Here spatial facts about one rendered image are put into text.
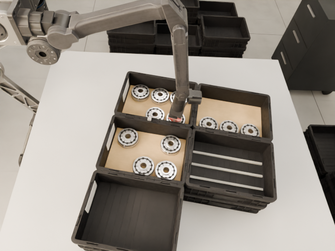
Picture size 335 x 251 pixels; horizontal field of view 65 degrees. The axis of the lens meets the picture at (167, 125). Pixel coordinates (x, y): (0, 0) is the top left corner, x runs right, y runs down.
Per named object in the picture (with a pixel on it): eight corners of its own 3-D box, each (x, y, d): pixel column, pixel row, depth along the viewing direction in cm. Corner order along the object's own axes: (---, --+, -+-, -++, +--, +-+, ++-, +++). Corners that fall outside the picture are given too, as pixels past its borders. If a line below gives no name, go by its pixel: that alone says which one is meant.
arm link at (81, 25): (179, -23, 76) (180, 1, 72) (188, 14, 88) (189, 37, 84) (47, 12, 87) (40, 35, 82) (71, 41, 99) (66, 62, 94)
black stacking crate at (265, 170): (182, 193, 124) (185, 185, 114) (189, 139, 140) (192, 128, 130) (266, 208, 122) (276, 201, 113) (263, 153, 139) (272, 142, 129)
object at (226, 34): (195, 74, 256) (204, 37, 219) (193, 53, 273) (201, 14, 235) (235, 76, 259) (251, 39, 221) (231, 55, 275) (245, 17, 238)
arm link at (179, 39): (168, 4, 85) (169, 29, 80) (186, 3, 85) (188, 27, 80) (176, 82, 123) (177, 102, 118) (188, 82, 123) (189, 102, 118)
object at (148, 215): (77, 246, 108) (70, 242, 99) (98, 179, 124) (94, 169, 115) (171, 264, 107) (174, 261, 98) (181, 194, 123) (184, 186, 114)
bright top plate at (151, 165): (130, 174, 122) (130, 174, 122) (135, 155, 127) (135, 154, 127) (151, 178, 122) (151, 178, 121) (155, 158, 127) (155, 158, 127)
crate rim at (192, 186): (184, 187, 115) (185, 185, 113) (191, 130, 132) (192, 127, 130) (275, 203, 114) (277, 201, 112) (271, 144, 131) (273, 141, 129)
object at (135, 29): (111, 71, 251) (105, 32, 213) (114, 50, 267) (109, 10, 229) (153, 73, 253) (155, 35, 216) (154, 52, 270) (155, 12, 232)
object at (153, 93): (149, 101, 146) (149, 100, 145) (152, 87, 151) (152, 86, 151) (167, 103, 146) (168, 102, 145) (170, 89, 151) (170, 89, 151)
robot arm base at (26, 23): (28, 29, 92) (14, -3, 81) (52, 31, 92) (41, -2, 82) (22, 46, 87) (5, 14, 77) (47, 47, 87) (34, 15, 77)
